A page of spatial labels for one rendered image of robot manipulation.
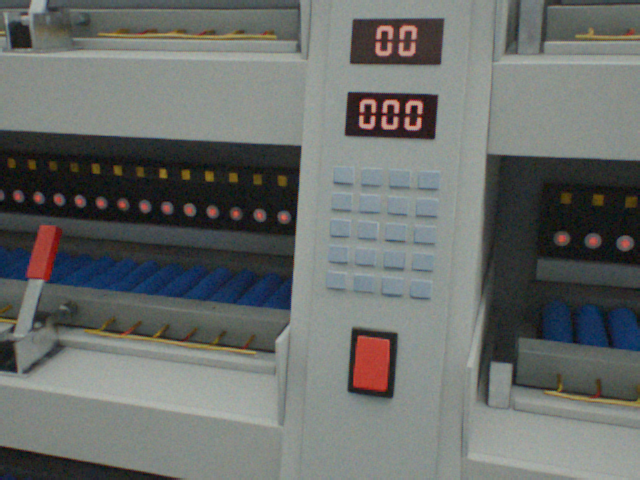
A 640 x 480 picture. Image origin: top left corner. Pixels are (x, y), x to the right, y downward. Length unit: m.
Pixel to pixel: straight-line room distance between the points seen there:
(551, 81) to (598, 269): 0.20
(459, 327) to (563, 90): 0.12
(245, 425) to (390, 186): 0.15
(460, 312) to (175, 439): 0.18
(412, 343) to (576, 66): 0.15
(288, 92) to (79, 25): 0.19
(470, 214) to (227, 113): 0.14
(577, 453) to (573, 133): 0.16
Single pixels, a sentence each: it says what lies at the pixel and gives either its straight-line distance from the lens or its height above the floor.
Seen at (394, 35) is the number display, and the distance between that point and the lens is 0.36.
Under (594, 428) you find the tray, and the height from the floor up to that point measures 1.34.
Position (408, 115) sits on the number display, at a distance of 0.36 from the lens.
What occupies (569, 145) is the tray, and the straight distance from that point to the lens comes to 0.37.
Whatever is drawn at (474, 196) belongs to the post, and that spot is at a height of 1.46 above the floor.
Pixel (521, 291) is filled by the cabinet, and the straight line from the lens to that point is 0.56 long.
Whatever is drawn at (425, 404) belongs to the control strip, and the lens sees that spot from 0.37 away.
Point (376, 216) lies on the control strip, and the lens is 0.36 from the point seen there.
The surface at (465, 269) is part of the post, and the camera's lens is 0.36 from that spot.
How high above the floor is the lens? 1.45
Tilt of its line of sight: 3 degrees down
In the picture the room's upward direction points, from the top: 4 degrees clockwise
